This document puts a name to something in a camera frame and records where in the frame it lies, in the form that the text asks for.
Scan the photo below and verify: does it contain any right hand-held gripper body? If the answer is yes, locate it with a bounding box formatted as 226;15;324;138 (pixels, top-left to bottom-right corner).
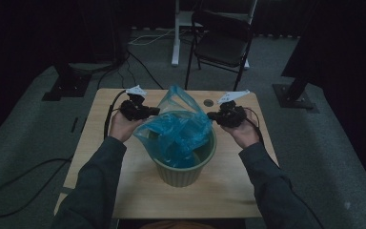
213;90;251;129

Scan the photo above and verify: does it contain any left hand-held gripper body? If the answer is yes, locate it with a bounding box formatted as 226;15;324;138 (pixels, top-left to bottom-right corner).
119;84;154;122

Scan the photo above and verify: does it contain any blue plastic trash bag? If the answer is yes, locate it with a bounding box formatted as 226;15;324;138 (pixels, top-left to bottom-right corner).
132;84;214;169

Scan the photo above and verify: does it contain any green ribbed trash bin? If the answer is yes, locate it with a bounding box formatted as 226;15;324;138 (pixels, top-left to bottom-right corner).
146;125;218;188

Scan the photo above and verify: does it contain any person's right hand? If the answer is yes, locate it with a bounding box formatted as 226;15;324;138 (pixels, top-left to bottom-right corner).
220;117;262;150

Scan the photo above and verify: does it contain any person's left hand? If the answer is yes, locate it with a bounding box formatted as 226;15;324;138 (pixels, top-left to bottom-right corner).
108;109;148;143

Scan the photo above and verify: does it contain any black floor tape strip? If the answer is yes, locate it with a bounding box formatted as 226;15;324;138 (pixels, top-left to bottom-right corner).
70;116;79;135

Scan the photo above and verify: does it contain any black stand base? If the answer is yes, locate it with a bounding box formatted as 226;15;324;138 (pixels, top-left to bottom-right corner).
272;75;320;115
41;61;93;102

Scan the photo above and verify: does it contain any black folding chair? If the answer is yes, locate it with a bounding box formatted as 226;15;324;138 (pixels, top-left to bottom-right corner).
184;10;255;92

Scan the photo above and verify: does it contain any dark curtain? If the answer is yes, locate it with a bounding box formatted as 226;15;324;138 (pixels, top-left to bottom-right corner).
280;0;366;202
0;0;130;151

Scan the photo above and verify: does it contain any right hand-held gripper cable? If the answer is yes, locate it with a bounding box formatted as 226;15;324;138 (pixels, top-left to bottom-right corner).
243;107;266;145

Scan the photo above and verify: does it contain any hand-held gripper cable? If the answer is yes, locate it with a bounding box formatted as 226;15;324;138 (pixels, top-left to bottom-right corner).
243;107;266;145
103;89;129;141

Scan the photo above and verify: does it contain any left hand-held gripper cable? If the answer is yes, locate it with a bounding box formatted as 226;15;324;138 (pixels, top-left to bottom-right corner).
103;89;129;141

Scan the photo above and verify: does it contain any thin black floor cable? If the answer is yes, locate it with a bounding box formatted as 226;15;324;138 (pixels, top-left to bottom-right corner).
96;50;165;91

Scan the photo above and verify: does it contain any white floor cable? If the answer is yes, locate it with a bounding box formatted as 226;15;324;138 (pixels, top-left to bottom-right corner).
128;28;176;47

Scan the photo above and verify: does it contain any long black floor cable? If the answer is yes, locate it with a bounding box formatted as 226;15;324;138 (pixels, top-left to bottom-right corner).
0;156;74;219

